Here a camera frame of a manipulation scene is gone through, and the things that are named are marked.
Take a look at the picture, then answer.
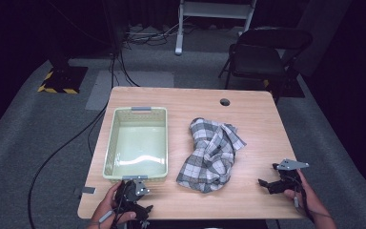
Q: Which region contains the person's left hand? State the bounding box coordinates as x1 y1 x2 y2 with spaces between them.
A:
97 180 137 227

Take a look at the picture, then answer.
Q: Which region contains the white metal stand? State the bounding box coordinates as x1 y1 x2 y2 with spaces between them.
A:
174 0 257 56

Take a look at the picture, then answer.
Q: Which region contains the black base with hazard stripes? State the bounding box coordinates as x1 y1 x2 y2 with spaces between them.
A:
37 66 89 94

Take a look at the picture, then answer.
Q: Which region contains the tangle of floor cables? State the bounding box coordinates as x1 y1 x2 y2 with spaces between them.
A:
123 22 189 47

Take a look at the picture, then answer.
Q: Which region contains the black folding chair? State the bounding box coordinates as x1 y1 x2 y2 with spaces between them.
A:
218 28 314 96

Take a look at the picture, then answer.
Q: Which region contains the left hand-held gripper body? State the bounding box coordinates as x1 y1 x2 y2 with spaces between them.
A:
113 178 151 222

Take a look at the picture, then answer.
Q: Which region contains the grey white plaid cloth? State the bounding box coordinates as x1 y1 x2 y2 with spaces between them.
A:
175 117 247 195

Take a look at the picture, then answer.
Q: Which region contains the person's right hand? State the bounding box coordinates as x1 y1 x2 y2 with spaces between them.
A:
284 170 325 220

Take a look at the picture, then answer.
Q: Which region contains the pale green plastic basket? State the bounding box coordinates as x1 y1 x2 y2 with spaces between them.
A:
102 106 170 183

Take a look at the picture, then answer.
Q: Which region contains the thick black floor cable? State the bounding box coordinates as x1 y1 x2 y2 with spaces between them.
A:
28 52 115 229

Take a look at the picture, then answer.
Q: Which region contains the left gripper cable grey plug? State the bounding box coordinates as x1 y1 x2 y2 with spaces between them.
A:
98 209 113 224

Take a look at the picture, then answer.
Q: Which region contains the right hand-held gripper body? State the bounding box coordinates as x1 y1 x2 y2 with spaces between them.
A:
272 158 310 193

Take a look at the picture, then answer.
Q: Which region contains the thin black floor cable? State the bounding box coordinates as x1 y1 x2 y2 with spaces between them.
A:
87 109 108 156

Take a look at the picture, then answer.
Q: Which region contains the grey leaning board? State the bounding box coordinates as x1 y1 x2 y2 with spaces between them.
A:
282 0 353 77

